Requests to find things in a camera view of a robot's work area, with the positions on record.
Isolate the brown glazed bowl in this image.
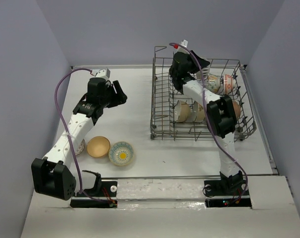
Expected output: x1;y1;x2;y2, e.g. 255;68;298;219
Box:
233;101;241;120

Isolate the plain white bowl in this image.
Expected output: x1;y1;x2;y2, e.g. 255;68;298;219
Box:
193;102;205;123

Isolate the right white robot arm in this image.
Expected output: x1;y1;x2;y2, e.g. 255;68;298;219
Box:
169;50;245;197

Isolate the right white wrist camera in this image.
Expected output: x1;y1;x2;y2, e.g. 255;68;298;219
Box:
173;40;189;54

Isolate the orange coral pattern bowl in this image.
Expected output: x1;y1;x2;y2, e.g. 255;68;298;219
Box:
223;74;237;95

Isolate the small patterned bowl under arm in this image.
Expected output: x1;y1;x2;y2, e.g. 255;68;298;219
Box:
75;139;86;156

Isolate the teal bowl with yellow centre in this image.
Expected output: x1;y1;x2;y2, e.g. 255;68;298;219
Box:
108;141;135;166

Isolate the white bowl with patterned outside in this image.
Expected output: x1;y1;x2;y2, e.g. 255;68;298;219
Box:
196;66;210;80

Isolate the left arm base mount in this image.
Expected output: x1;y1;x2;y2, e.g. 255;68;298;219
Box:
70;170;118;209

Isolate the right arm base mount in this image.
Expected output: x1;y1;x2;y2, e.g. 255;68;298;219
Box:
202;179;252;208

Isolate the grey wire dish rack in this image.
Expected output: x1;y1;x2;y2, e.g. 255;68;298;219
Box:
150;46;257;141

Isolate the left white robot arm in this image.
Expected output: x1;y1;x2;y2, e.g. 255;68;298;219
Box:
31;77;127;200

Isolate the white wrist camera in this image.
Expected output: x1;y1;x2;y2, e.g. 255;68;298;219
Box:
91;68;110;80
173;40;189;54

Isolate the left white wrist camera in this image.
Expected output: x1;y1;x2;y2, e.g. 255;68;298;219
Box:
91;68;110;80

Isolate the tan orange bowl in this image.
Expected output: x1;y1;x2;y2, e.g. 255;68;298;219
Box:
87;136;110;158

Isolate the leaf and flower pattern bowl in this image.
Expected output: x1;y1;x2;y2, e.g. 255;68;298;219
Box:
206;74;220;94

